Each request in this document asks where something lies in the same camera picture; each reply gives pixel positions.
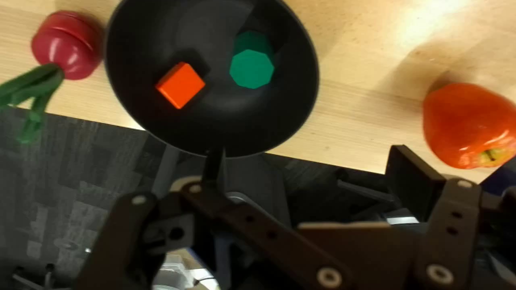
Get small orange wooden cube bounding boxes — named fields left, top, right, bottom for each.
left=154, top=61, right=204, bottom=110

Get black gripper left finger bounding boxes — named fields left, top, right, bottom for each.
left=201, top=148, right=225, bottom=189

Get red toy radish green leaves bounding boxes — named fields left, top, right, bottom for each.
left=0, top=10, right=102, bottom=144

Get red apple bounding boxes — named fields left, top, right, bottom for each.
left=422, top=84, right=516, bottom=169

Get green octagonal wooden block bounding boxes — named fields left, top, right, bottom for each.
left=228, top=31, right=275, bottom=90

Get black bowl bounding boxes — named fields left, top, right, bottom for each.
left=104, top=0, right=318, bottom=157

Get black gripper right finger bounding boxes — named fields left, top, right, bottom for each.
left=385, top=145, right=446, bottom=221

